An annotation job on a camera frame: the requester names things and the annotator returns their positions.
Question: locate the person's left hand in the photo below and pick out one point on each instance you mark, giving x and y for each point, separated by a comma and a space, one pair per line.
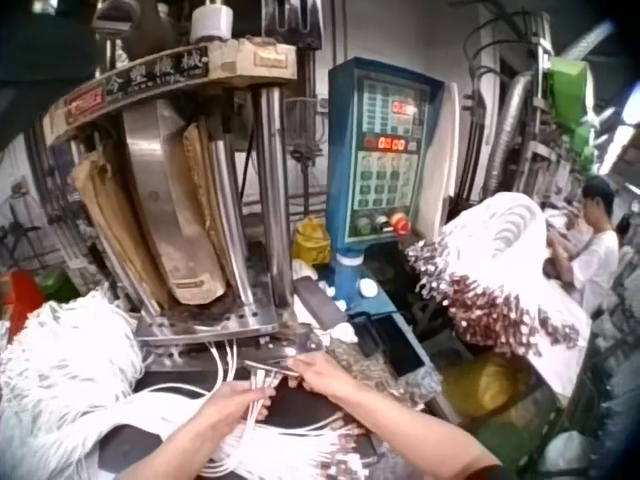
239, 406

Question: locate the person's right hand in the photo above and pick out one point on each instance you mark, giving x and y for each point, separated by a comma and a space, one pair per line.
327, 376

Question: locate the person's right fingers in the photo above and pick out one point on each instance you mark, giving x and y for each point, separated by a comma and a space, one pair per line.
304, 374

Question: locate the person's left fingers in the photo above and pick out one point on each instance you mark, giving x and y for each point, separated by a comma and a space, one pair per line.
261, 397

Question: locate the black rectangular block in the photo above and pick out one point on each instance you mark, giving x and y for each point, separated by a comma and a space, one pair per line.
320, 300

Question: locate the pile of metal connectors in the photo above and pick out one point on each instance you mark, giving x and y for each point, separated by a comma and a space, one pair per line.
380, 375

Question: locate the black phone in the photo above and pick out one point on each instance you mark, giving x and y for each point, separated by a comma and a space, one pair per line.
404, 356

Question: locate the white round cap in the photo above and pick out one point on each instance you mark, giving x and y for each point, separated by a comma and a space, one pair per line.
367, 288

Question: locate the small yellow plastic bag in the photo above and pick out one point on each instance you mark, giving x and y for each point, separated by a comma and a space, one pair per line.
311, 241

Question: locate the large yellow plastic bag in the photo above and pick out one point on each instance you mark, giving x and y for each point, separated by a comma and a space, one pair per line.
480, 386

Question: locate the vertical moulding press machine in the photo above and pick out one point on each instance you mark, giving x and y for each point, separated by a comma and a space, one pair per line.
175, 200

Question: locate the blue control panel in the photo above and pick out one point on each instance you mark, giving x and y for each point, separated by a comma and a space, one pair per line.
382, 160

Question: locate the green plastic container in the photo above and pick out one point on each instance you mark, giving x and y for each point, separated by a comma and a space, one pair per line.
59, 284

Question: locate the white plastic board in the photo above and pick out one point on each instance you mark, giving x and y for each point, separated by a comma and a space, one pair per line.
445, 165

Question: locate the red plastic container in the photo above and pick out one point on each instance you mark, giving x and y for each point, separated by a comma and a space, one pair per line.
22, 295

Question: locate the white plastic bottle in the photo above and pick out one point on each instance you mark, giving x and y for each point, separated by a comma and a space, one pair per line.
211, 22

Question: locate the green hopper machine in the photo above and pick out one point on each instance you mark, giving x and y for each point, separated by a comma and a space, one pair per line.
570, 100

